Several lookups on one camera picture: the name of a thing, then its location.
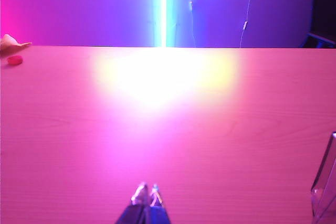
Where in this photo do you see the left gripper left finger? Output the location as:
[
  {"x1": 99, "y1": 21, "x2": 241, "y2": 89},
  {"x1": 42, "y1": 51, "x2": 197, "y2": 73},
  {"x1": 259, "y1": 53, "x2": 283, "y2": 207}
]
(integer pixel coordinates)
[{"x1": 114, "y1": 181, "x2": 150, "y2": 224}]

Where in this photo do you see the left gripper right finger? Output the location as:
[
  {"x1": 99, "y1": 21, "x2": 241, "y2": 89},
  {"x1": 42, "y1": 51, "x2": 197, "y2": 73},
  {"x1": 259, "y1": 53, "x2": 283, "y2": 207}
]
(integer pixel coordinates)
[{"x1": 146, "y1": 183, "x2": 173, "y2": 224}]

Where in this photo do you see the red plastic bottle cap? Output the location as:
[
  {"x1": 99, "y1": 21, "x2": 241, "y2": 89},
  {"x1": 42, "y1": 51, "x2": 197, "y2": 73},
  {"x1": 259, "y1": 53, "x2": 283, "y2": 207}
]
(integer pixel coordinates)
[{"x1": 7, "y1": 55, "x2": 24, "y2": 66}]

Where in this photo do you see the pale human hand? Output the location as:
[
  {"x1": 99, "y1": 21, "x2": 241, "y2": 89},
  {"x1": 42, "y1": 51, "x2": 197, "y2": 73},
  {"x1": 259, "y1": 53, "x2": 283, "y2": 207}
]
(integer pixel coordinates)
[{"x1": 0, "y1": 34, "x2": 33, "y2": 52}]

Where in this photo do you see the clear octagonal plastic cup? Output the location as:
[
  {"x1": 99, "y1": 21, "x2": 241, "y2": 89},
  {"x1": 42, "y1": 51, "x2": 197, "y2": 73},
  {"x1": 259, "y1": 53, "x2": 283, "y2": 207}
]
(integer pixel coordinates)
[{"x1": 310, "y1": 132, "x2": 336, "y2": 224}]

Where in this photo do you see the black background stand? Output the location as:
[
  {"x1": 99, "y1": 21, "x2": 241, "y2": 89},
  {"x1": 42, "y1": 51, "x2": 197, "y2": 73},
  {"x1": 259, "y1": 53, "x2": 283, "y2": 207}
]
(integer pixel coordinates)
[{"x1": 304, "y1": 0, "x2": 336, "y2": 49}]

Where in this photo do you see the thin white hanging cable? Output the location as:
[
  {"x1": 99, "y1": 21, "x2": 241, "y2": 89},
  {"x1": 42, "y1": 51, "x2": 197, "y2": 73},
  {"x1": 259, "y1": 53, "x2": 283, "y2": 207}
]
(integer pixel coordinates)
[
  {"x1": 188, "y1": 0, "x2": 197, "y2": 48},
  {"x1": 238, "y1": 0, "x2": 257, "y2": 49}
]

